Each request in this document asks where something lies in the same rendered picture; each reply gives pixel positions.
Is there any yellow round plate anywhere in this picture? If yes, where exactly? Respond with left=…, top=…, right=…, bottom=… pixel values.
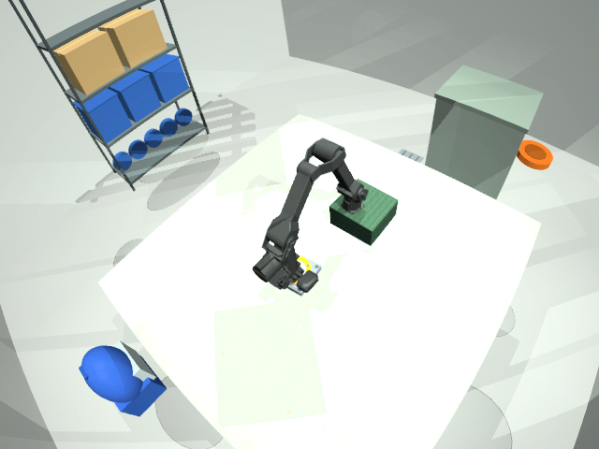
left=290, top=256, right=312, bottom=284

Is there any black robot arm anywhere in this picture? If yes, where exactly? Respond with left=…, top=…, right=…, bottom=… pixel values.
left=253, top=138, right=369, bottom=290

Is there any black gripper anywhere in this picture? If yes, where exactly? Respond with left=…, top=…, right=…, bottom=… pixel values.
left=282, top=253, right=319, bottom=294

